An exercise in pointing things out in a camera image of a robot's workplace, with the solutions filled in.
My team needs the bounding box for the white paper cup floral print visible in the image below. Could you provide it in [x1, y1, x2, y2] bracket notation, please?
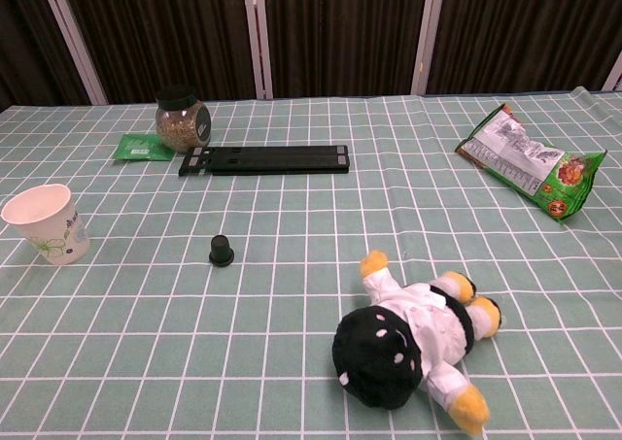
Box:
[1, 183, 92, 266]

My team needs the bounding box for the small black cap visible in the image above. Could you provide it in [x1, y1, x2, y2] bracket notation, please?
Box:
[208, 234, 235, 268]

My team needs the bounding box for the green checked tablecloth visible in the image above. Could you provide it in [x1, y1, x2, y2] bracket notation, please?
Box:
[0, 85, 622, 440]

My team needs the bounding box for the glass jar black lid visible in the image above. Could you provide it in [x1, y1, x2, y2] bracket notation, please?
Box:
[155, 85, 213, 155]

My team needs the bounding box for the black plush toy white coat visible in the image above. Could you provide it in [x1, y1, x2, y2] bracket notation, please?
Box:
[331, 249, 502, 436]

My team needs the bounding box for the dark pleated partition panel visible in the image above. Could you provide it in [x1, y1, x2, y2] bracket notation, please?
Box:
[0, 0, 93, 114]
[57, 0, 259, 105]
[426, 0, 622, 95]
[261, 0, 432, 99]

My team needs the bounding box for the green sachet packet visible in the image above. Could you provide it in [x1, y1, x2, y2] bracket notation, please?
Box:
[113, 133, 176, 163]

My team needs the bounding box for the green snack bag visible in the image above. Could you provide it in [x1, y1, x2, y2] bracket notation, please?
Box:
[454, 102, 608, 225]

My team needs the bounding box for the white partition frame post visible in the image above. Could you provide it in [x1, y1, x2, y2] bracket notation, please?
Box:
[601, 51, 622, 92]
[37, 0, 108, 106]
[409, 0, 447, 96]
[241, 0, 274, 99]

